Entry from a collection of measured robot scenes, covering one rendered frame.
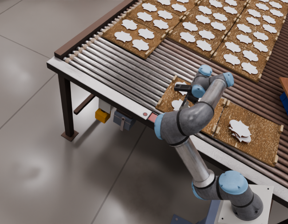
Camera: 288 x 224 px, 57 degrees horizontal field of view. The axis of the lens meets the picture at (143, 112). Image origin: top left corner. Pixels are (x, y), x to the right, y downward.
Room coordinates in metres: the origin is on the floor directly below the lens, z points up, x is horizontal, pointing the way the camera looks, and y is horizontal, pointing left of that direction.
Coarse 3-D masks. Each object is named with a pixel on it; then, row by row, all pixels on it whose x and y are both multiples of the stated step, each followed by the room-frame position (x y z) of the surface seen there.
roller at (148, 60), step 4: (96, 32) 1.73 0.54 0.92; (100, 32) 1.73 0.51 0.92; (100, 36) 1.70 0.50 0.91; (108, 40) 1.68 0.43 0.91; (116, 44) 1.66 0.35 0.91; (124, 48) 1.64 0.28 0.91; (148, 60) 1.57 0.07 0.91; (152, 60) 1.58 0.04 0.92; (156, 64) 1.55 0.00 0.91; (160, 64) 1.56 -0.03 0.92; (160, 68) 1.53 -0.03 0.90; (164, 68) 1.53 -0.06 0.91; (168, 68) 1.54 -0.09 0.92; (168, 72) 1.51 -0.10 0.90; (172, 72) 1.51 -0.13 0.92; (176, 72) 1.52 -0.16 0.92; (180, 76) 1.49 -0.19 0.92; (184, 76) 1.50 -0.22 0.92; (188, 80) 1.47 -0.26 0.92; (192, 80) 1.48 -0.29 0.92; (236, 104) 1.36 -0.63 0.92; (244, 108) 1.34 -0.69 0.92; (252, 112) 1.33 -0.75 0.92; (284, 132) 1.23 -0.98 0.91
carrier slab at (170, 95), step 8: (176, 80) 1.42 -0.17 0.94; (184, 80) 1.44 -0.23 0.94; (168, 88) 1.32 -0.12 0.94; (168, 96) 1.24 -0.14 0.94; (176, 96) 1.26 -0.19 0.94; (184, 96) 1.28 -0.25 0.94; (160, 104) 1.15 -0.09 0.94; (168, 104) 1.17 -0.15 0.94; (192, 104) 1.23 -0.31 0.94; (216, 112) 1.22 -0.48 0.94; (216, 120) 1.15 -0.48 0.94; (208, 128) 1.07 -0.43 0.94
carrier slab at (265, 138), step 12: (228, 108) 1.29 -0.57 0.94; (240, 108) 1.32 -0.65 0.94; (228, 120) 1.18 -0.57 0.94; (252, 120) 1.24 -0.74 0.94; (264, 120) 1.27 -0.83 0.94; (228, 132) 1.08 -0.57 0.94; (252, 132) 1.14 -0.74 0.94; (264, 132) 1.16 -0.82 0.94; (276, 132) 1.19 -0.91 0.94; (228, 144) 0.99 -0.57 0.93; (240, 144) 1.01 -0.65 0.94; (252, 144) 1.04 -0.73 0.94; (264, 144) 1.07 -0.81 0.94; (276, 144) 1.09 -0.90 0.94; (252, 156) 0.96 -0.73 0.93; (264, 156) 0.97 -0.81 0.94
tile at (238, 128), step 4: (240, 120) 1.17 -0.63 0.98; (232, 124) 1.11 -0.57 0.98; (236, 124) 1.12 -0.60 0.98; (240, 124) 1.13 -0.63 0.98; (244, 124) 1.14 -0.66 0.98; (232, 128) 1.09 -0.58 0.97; (236, 128) 1.09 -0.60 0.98; (240, 128) 1.10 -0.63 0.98; (244, 128) 1.11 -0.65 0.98; (236, 132) 1.06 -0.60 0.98; (240, 132) 1.07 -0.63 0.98; (244, 132) 1.08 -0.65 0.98; (248, 132) 1.09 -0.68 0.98; (240, 136) 1.04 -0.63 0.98; (244, 136) 1.05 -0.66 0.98
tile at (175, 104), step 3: (180, 99) 1.24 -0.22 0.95; (174, 102) 1.20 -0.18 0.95; (177, 102) 1.20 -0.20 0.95; (180, 102) 1.21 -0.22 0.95; (171, 105) 1.17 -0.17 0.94; (174, 105) 1.17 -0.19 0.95; (177, 105) 1.18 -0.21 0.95; (180, 105) 1.18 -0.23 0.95; (174, 108) 1.14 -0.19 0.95; (177, 108) 1.15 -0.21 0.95
